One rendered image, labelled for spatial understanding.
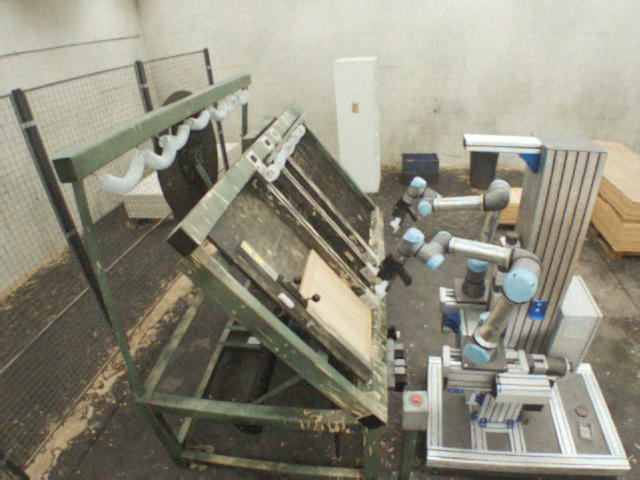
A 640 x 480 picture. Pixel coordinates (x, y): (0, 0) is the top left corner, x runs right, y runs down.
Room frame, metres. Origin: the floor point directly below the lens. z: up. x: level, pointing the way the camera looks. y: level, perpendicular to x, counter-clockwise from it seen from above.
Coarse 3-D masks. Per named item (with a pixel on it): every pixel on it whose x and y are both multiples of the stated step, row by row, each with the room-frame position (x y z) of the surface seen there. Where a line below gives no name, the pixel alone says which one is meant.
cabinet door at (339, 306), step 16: (304, 272) 1.58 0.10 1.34; (320, 272) 1.67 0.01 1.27; (304, 288) 1.45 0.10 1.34; (320, 288) 1.55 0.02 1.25; (336, 288) 1.66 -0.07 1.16; (320, 304) 1.44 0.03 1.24; (336, 304) 1.54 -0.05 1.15; (352, 304) 1.65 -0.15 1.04; (336, 320) 1.43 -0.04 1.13; (352, 320) 1.52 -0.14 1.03; (368, 320) 1.63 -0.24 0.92; (352, 336) 1.41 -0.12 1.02; (368, 336) 1.50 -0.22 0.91; (368, 352) 1.39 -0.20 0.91
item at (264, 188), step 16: (256, 176) 1.85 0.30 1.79; (272, 192) 1.84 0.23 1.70; (272, 208) 1.84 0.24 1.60; (288, 208) 1.83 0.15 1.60; (288, 224) 1.82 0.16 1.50; (304, 224) 1.82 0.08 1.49; (304, 240) 1.81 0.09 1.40; (320, 240) 1.83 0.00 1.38; (320, 256) 1.80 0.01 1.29; (336, 256) 1.82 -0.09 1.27; (336, 272) 1.78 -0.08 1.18; (352, 272) 1.82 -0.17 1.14; (352, 288) 1.77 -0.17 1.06; (368, 304) 1.75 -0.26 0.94
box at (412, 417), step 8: (408, 392) 1.08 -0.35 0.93; (416, 392) 1.07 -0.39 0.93; (424, 392) 1.06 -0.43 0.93; (408, 400) 1.03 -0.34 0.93; (424, 400) 1.02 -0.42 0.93; (408, 408) 0.99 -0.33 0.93; (416, 408) 0.98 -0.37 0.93; (424, 408) 0.97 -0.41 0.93; (408, 416) 0.97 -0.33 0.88; (416, 416) 0.97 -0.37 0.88; (424, 416) 0.96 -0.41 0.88; (408, 424) 0.97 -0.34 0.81; (416, 424) 0.97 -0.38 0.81; (424, 424) 0.96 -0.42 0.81
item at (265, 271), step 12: (240, 252) 1.35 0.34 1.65; (252, 252) 1.37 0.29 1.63; (252, 264) 1.34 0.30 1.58; (264, 264) 1.36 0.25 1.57; (264, 276) 1.33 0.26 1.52; (276, 276) 1.35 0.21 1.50; (276, 288) 1.32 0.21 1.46; (300, 312) 1.31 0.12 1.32; (312, 312) 1.32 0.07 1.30; (324, 324) 1.30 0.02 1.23; (336, 336) 1.29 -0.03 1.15; (348, 348) 1.28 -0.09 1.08; (360, 360) 1.26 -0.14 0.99
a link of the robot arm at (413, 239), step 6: (414, 228) 1.34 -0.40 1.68; (408, 234) 1.31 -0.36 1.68; (414, 234) 1.29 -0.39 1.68; (420, 234) 1.31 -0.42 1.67; (402, 240) 1.32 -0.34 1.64; (408, 240) 1.29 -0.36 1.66; (414, 240) 1.28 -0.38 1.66; (420, 240) 1.28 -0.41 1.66; (402, 246) 1.31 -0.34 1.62; (408, 246) 1.29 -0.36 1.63; (414, 246) 1.28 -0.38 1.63; (402, 252) 1.30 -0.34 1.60; (408, 252) 1.29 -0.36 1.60; (414, 252) 1.27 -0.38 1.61
